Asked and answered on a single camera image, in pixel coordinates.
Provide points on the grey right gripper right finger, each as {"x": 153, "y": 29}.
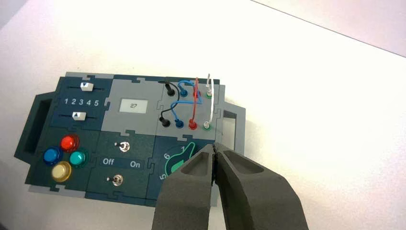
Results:
{"x": 253, "y": 203}

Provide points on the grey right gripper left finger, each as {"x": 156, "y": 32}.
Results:
{"x": 180, "y": 203}

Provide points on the green rotary knob with pointer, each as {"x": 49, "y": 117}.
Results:
{"x": 177, "y": 165}

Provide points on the white slider knob up arrow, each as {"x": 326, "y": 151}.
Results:
{"x": 79, "y": 116}

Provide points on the white slider knob down arrow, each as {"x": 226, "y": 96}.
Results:
{"x": 86, "y": 87}

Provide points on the dark teal grey control box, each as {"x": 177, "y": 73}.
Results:
{"x": 104, "y": 149}

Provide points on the small grey lcd display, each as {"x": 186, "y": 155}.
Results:
{"x": 134, "y": 106}

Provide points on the teal round push button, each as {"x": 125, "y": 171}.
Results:
{"x": 78, "y": 158}

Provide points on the yellow round push button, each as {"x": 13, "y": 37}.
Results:
{"x": 61, "y": 171}

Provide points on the red round push button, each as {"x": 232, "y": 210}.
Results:
{"x": 69, "y": 143}

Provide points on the blue round push button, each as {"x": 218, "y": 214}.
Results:
{"x": 52, "y": 156}

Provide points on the metal toggle switch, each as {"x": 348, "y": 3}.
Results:
{"x": 117, "y": 180}
{"x": 124, "y": 146}

